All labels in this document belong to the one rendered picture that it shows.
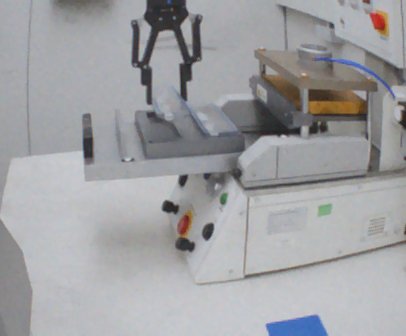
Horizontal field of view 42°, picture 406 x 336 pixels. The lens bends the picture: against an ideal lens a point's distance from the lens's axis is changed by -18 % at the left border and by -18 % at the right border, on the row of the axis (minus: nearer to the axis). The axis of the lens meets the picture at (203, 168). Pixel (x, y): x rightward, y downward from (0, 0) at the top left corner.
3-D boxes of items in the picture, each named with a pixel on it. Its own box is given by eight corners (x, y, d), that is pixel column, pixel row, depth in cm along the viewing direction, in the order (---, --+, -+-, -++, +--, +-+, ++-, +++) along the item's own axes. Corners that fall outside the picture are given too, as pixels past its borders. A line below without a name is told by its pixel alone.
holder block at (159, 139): (218, 116, 126) (218, 104, 125) (245, 151, 107) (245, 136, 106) (134, 122, 122) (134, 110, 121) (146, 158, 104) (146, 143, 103)
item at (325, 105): (331, 93, 129) (330, 54, 125) (371, 123, 109) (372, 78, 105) (260, 92, 126) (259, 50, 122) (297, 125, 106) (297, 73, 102)
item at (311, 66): (349, 90, 133) (347, 40, 128) (406, 132, 105) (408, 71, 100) (254, 88, 129) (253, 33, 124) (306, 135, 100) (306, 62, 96)
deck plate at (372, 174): (375, 123, 142) (375, 119, 142) (435, 172, 111) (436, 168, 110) (200, 128, 134) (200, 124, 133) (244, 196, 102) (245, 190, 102)
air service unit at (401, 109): (400, 149, 109) (403, 81, 104) (431, 175, 96) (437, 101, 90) (383, 150, 108) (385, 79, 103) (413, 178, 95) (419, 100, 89)
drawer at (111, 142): (225, 132, 128) (225, 96, 125) (256, 173, 108) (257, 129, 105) (82, 144, 123) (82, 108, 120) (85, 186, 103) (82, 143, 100)
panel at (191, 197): (166, 210, 136) (202, 131, 131) (193, 278, 109) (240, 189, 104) (157, 207, 136) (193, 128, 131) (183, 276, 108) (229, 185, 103)
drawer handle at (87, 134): (91, 131, 118) (91, 112, 117) (93, 157, 105) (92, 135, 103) (82, 132, 118) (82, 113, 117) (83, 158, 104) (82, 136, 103)
